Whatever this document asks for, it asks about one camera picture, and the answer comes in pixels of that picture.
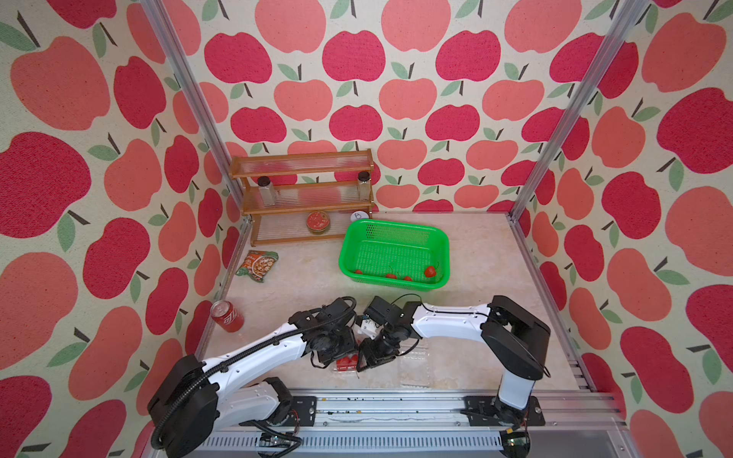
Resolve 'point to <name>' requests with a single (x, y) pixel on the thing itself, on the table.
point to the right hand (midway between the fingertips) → (363, 373)
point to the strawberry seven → (407, 278)
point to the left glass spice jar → (266, 191)
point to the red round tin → (318, 221)
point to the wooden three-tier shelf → (304, 196)
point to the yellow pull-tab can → (359, 215)
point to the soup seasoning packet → (257, 264)
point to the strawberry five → (430, 272)
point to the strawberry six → (391, 276)
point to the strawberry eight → (358, 272)
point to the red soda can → (227, 316)
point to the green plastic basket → (395, 255)
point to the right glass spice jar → (365, 186)
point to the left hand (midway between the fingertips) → (355, 358)
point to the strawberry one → (344, 364)
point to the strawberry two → (352, 363)
